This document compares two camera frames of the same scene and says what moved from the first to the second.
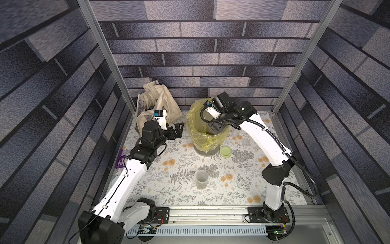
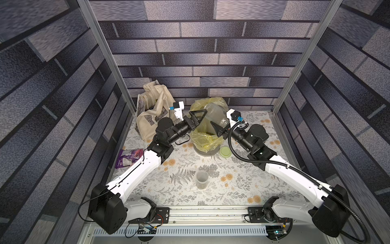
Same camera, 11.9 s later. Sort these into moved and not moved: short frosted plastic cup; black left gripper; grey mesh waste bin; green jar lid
Moved: black left gripper
Not moved: green jar lid; grey mesh waste bin; short frosted plastic cup
